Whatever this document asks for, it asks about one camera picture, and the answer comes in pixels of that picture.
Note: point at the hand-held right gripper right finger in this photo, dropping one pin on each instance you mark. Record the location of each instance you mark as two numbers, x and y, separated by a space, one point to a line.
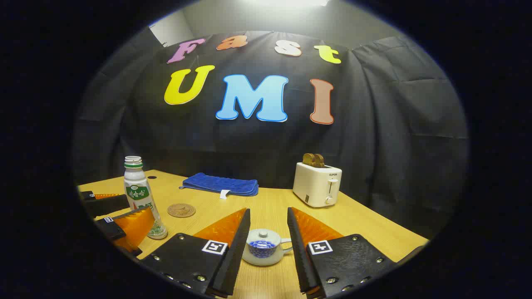
300 257

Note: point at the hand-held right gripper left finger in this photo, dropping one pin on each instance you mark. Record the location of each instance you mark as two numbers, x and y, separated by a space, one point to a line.
232 257

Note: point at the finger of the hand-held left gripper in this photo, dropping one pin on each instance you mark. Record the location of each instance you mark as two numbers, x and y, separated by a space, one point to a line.
108 204
112 228

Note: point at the white blue teacup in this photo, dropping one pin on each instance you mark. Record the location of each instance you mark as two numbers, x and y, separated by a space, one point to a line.
262 254

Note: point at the white plastic water bottle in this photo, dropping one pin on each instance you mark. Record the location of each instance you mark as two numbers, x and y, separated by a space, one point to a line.
135 182

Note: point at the white teacup lid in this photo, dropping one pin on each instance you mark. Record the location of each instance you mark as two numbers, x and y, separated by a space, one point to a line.
264 236

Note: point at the round wooden coaster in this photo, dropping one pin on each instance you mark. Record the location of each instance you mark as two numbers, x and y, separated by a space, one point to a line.
181 210

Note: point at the white toaster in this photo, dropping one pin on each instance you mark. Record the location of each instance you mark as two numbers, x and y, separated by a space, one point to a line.
314 185

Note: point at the folded blue towel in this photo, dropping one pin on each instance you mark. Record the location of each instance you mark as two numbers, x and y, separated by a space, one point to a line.
220 184

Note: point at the brown bread slice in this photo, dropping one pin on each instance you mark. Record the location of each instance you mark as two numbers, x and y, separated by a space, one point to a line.
319 161
308 159

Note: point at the bright ceiling light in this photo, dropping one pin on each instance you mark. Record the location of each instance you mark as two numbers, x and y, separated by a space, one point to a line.
286 2

